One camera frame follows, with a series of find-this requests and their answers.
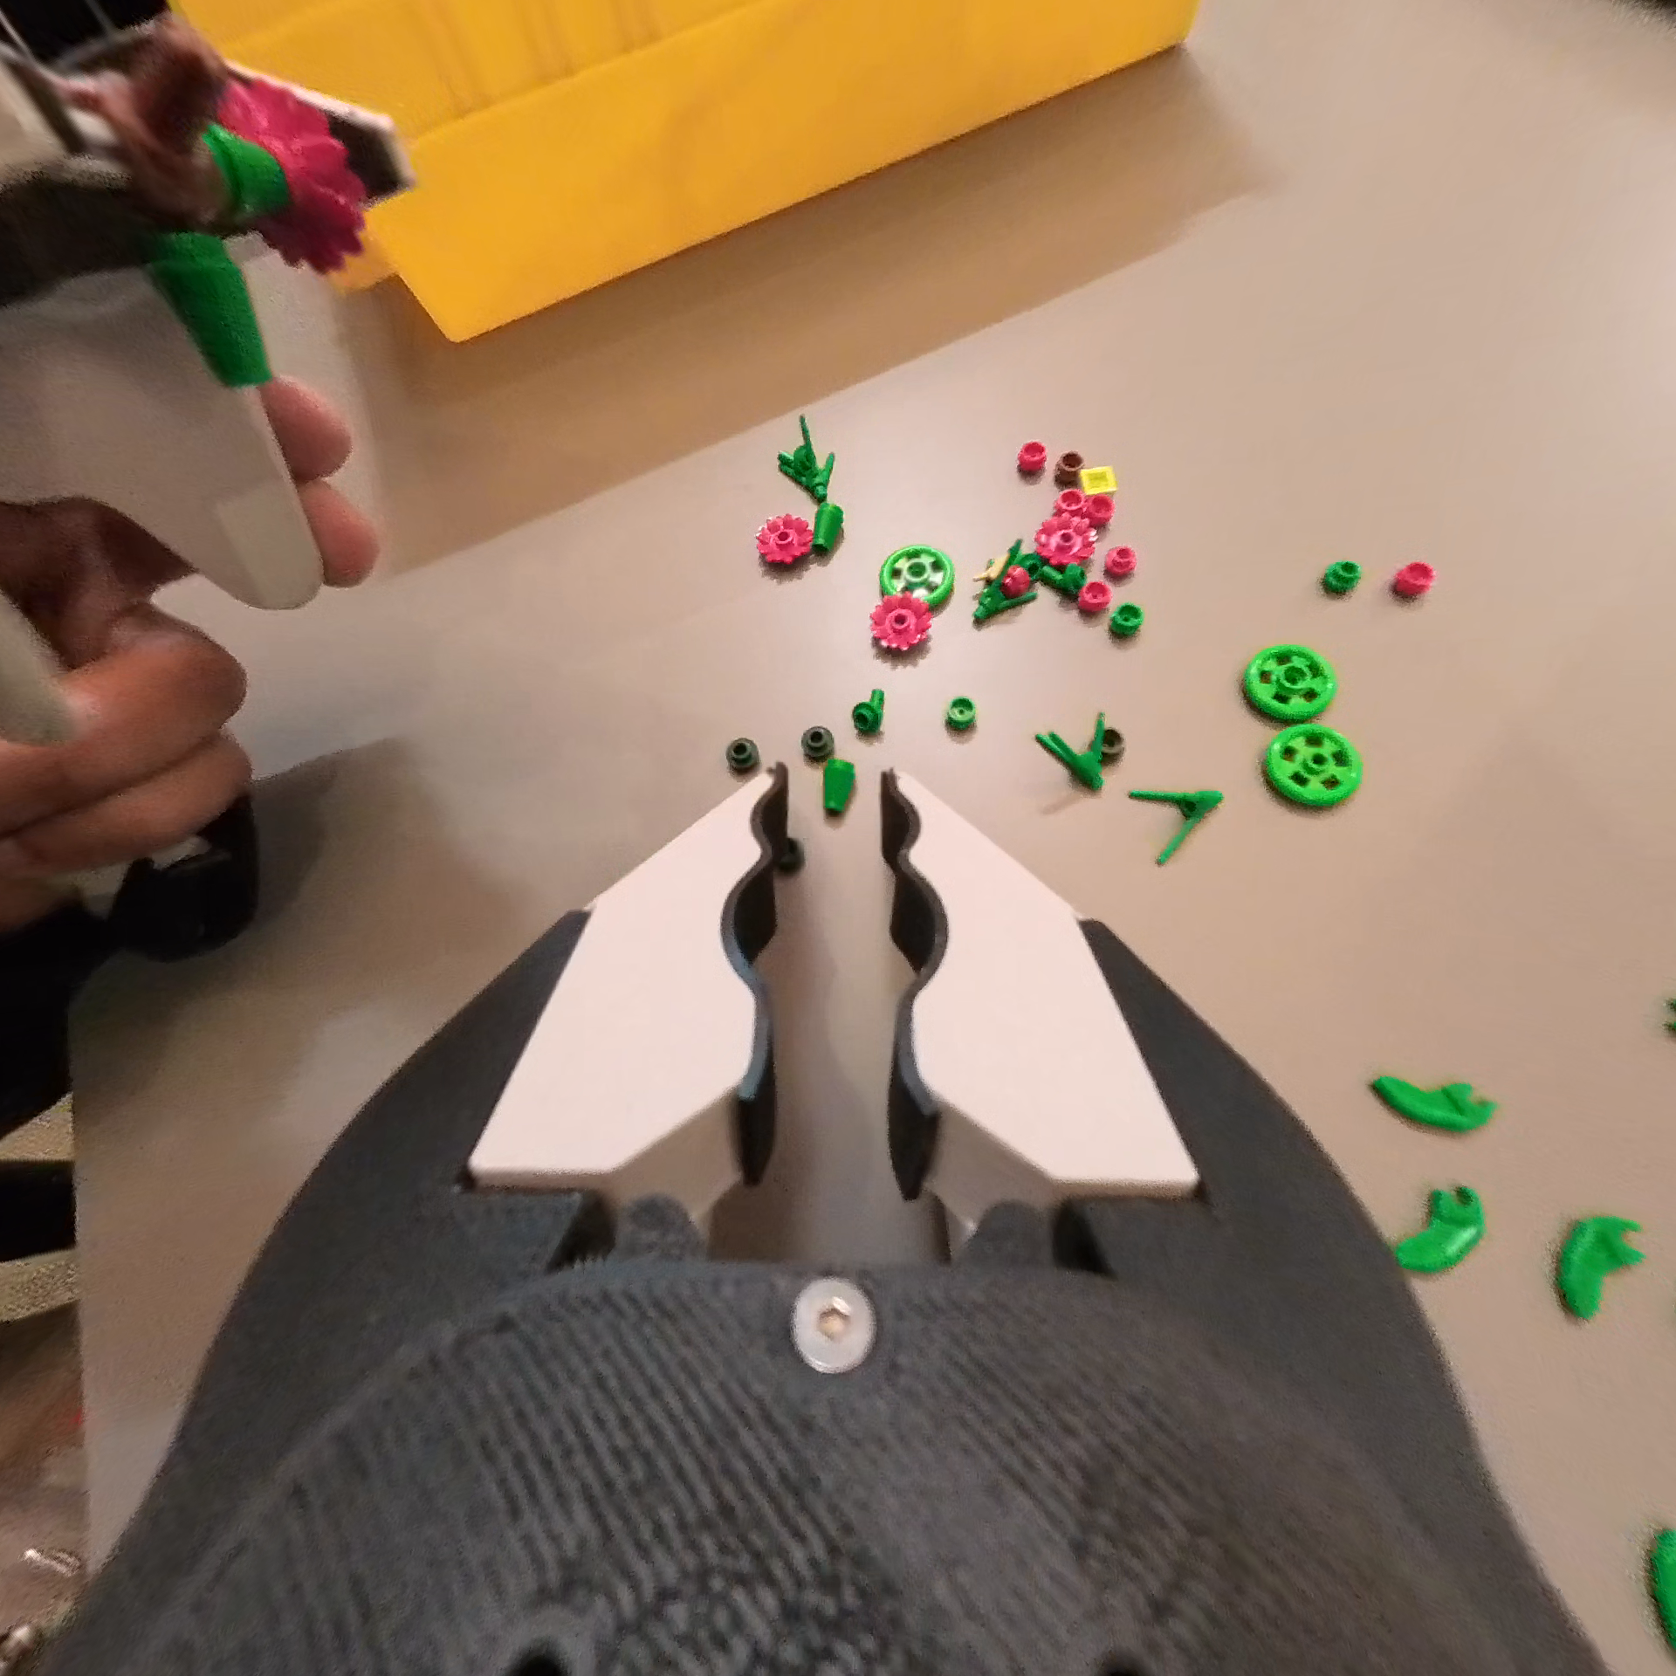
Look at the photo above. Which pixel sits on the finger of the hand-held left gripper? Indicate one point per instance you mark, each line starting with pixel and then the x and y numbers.
pixel 65 126
pixel 378 148

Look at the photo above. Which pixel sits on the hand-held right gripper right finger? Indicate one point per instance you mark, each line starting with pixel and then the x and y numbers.
pixel 1047 1048

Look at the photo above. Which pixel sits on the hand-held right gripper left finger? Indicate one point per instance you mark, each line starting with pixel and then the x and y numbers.
pixel 615 1035

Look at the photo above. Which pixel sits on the toy flower stem assembly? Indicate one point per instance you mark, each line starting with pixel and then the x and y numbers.
pixel 241 177

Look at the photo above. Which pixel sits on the small green cone piece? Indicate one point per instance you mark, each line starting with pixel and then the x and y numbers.
pixel 827 528
pixel 838 786

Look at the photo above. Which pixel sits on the person's left hand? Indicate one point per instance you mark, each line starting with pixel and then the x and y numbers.
pixel 131 708

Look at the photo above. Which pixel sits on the green pronged stem piece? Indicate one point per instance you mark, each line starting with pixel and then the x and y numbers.
pixel 1080 759
pixel 1006 593
pixel 806 466
pixel 1179 812

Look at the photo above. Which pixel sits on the small green sprout piece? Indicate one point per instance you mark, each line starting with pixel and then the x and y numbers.
pixel 867 711

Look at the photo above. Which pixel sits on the green round wheel piece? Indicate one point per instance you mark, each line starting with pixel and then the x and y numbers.
pixel 1311 764
pixel 1290 682
pixel 917 572

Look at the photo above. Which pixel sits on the scattered green leaf pieces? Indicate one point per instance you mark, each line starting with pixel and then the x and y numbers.
pixel 1434 1107

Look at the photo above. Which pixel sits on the yellow plastic bin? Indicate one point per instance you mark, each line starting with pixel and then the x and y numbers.
pixel 786 132

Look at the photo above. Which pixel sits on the pink toy flower piece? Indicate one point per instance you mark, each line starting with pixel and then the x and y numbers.
pixel 783 537
pixel 900 623
pixel 1064 537

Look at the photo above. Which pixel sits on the group of pink round studs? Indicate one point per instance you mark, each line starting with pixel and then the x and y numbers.
pixel 1032 459

